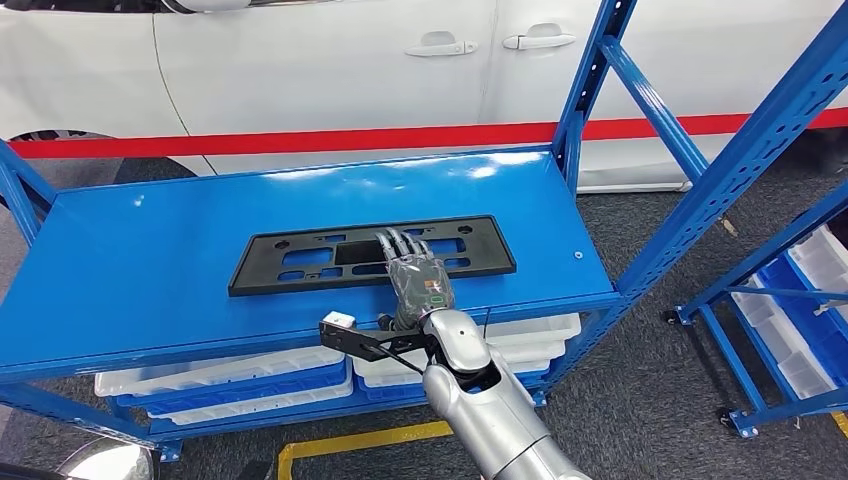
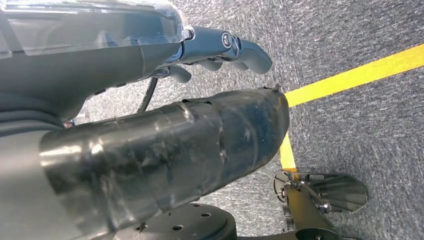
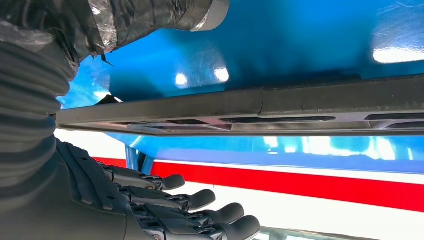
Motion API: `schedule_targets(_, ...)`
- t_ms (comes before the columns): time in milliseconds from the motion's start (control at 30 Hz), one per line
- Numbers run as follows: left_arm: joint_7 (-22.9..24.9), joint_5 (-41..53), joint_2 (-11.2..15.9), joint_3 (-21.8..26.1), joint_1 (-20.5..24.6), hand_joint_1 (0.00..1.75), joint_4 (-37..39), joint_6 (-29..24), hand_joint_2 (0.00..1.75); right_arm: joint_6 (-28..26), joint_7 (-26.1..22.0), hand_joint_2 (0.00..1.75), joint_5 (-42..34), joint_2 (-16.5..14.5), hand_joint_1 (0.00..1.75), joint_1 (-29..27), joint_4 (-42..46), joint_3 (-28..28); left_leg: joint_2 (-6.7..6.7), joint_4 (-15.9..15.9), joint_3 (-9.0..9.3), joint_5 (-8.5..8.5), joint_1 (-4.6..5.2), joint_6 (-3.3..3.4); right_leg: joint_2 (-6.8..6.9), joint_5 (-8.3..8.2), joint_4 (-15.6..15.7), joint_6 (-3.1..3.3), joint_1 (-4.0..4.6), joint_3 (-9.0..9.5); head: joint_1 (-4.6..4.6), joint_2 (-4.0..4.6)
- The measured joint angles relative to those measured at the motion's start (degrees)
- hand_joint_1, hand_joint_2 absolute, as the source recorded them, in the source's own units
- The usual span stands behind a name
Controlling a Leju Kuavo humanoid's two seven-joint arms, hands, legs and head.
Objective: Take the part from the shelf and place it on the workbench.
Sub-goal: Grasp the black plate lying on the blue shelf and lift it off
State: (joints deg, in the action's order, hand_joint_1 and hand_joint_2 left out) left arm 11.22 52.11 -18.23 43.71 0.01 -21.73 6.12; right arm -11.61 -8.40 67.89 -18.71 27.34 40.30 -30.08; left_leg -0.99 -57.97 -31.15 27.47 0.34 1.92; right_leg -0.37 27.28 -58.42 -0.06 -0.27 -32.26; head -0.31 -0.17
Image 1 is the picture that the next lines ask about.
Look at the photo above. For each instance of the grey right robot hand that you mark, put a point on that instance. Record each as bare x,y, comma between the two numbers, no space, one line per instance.
420,281

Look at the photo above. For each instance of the black camera bracket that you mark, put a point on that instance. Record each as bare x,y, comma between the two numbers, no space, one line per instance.
358,341

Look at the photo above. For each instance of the blue plastic bin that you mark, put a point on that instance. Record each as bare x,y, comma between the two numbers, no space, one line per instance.
298,387
795,298
391,393

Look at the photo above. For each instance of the red barrier belt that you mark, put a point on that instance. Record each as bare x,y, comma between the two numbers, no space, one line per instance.
331,140

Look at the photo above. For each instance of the blue metal shelf rack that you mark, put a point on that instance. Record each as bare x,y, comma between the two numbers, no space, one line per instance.
132,265
795,404

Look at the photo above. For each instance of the yellow floor tape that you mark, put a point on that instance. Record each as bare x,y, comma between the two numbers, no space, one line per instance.
358,440

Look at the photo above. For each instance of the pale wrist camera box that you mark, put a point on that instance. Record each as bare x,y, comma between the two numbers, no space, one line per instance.
339,320

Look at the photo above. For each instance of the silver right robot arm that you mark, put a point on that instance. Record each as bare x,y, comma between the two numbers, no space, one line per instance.
490,411

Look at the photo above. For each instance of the black plastic plate bracket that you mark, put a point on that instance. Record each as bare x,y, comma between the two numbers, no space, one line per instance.
298,278

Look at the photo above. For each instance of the white car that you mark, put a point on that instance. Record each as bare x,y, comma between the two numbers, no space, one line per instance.
298,66

